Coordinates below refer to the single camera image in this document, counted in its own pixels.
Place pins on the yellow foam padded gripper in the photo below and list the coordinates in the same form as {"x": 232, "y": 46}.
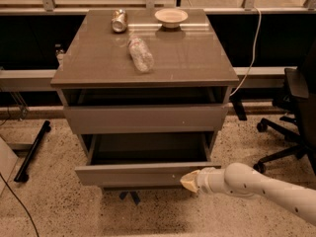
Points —
{"x": 202, "y": 181}

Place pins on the grey drawer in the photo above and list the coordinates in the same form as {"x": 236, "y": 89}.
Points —
{"x": 145, "y": 119}
{"x": 128, "y": 161}

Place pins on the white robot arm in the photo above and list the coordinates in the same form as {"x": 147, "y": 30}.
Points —
{"x": 241, "y": 181}

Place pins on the grey drawer cabinet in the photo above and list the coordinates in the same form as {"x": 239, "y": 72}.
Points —
{"x": 190, "y": 66}

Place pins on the grey top drawer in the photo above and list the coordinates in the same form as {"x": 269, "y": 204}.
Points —
{"x": 145, "y": 119}

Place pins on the black table leg right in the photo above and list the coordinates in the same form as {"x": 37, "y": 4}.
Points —
{"x": 238, "y": 107}

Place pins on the black table leg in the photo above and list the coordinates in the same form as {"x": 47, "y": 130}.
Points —
{"x": 238, "y": 107}
{"x": 22, "y": 175}

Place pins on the clear plastic water bottle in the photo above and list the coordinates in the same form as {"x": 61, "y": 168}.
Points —
{"x": 140, "y": 54}

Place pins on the black office chair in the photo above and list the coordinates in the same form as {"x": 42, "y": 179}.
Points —
{"x": 299, "y": 97}

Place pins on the white bowl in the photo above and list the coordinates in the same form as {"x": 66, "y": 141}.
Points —
{"x": 171, "y": 18}

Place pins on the black table leg left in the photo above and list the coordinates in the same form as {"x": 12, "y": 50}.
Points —
{"x": 22, "y": 175}

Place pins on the silver soda can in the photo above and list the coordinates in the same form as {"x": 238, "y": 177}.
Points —
{"x": 119, "y": 21}

